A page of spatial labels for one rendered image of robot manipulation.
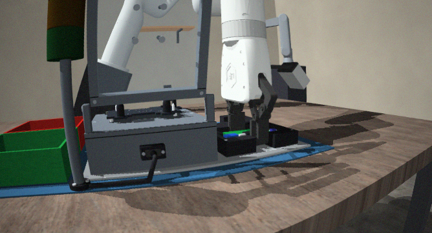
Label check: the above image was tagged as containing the green bin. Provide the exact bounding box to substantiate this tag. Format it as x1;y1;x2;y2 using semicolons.
0;128;72;186

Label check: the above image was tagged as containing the red bin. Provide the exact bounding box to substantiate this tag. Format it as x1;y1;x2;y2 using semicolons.
5;116;85;150

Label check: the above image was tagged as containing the green circuit board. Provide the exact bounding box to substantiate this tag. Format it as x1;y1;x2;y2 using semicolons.
217;128;277;138

